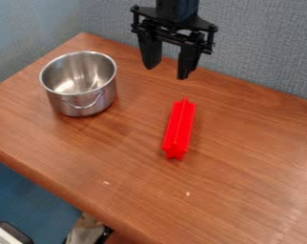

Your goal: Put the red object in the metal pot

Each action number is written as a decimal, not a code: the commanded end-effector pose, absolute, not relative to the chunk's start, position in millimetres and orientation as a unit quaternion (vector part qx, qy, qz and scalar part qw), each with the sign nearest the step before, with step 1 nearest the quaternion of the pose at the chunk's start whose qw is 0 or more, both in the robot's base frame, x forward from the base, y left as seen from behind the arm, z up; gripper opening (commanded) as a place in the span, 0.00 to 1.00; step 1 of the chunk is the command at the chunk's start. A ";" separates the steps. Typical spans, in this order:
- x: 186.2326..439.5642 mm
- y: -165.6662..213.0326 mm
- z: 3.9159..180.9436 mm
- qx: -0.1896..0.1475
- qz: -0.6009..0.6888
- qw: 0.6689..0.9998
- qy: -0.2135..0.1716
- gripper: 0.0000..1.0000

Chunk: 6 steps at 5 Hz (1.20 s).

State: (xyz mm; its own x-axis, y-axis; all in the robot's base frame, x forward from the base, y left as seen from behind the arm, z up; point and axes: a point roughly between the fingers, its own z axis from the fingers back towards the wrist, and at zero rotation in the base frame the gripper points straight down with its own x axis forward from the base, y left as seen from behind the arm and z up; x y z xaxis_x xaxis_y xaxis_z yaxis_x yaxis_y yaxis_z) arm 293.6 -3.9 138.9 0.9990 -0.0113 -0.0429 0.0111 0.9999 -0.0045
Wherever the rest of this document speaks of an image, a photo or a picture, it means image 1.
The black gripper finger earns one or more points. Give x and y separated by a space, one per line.
189 60
151 52

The metal pot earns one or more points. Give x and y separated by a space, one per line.
79 80

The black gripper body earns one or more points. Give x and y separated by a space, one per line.
173 22

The red star-shaped block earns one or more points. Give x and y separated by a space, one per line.
179 129

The beige cloth under table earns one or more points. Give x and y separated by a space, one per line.
86 231

